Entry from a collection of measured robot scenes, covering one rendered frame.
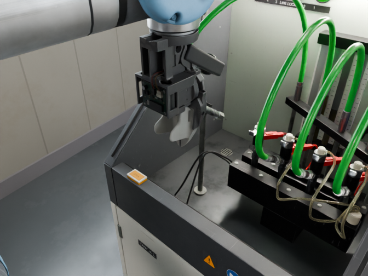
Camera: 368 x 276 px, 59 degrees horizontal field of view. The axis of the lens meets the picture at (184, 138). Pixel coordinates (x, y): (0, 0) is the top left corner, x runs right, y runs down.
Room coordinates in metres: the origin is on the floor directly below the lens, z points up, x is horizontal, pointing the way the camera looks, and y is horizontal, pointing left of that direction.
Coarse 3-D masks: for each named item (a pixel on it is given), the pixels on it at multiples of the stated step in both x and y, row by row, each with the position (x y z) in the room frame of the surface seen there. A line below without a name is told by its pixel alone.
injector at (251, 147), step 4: (256, 128) 0.70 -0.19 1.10; (264, 128) 0.70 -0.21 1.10; (264, 132) 0.70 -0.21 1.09; (252, 140) 0.71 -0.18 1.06; (252, 144) 0.70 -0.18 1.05; (252, 148) 0.68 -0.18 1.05; (252, 152) 0.70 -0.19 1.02; (252, 156) 0.70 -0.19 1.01; (256, 156) 0.70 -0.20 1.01; (252, 160) 0.70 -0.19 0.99; (256, 160) 0.70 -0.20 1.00; (252, 164) 0.70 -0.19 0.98; (256, 164) 0.70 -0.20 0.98
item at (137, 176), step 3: (135, 171) 0.69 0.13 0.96; (129, 174) 0.68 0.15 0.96; (132, 174) 0.68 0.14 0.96; (135, 174) 0.68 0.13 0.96; (138, 174) 0.68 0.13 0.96; (129, 177) 0.67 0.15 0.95; (135, 177) 0.67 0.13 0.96; (138, 177) 0.67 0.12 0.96; (141, 177) 0.67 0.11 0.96; (132, 180) 0.67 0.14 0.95; (138, 180) 0.66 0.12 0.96; (144, 180) 0.66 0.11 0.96; (138, 183) 0.65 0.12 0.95
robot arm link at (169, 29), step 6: (150, 24) 0.45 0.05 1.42; (156, 24) 0.44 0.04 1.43; (162, 24) 0.44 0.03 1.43; (168, 24) 0.44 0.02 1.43; (186, 24) 0.44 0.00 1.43; (192, 24) 0.45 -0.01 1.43; (198, 24) 0.46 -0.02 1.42; (156, 30) 0.45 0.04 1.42; (162, 30) 0.44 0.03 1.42; (168, 30) 0.44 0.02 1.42; (174, 30) 0.44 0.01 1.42; (180, 30) 0.44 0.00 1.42; (186, 30) 0.44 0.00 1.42; (192, 30) 0.45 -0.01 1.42
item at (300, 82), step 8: (232, 0) 0.75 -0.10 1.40; (296, 0) 0.82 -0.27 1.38; (216, 8) 0.74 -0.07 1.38; (224, 8) 0.74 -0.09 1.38; (208, 16) 0.73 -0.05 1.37; (304, 16) 0.83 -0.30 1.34; (200, 24) 0.72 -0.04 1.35; (304, 24) 0.83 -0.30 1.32; (304, 48) 0.84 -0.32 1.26; (304, 56) 0.84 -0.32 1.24; (304, 64) 0.84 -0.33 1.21; (304, 72) 0.85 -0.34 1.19
